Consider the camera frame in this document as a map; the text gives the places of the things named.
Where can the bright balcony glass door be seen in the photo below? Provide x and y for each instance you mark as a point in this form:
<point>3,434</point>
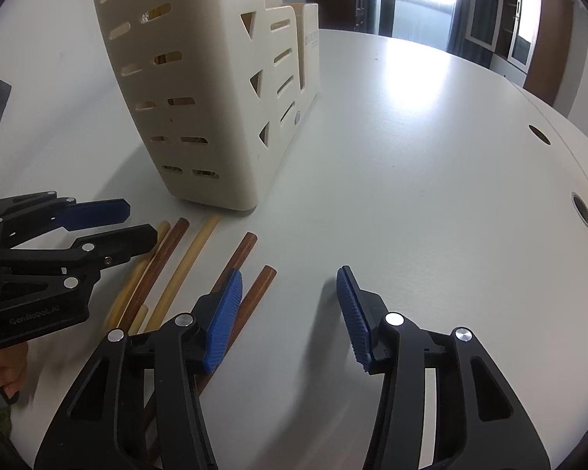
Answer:
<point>421,5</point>

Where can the beige plastic utensil holder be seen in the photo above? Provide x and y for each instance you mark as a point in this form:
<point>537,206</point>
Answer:
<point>210,107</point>

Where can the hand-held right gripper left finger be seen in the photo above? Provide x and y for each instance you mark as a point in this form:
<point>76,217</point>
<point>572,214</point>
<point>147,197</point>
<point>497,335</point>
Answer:
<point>225,323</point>

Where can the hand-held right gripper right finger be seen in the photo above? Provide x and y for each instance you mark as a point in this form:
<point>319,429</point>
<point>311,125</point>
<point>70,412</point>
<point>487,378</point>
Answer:
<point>355,313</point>

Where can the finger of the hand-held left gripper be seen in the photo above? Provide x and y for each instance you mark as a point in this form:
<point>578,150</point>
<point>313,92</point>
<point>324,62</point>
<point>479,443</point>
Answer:
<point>98,213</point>
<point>122,242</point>

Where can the dark curtain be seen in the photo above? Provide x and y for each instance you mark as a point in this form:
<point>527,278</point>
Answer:
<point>463,10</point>

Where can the dark brown wooden chopstick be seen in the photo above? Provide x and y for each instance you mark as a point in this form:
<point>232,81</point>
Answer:
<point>255,293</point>
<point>237,259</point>
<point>153,270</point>

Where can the glass door cabinet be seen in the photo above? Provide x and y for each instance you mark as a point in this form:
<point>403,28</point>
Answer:
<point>549,34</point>

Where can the person's left hand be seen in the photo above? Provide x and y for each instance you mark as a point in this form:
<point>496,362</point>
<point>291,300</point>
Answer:
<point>7,369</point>

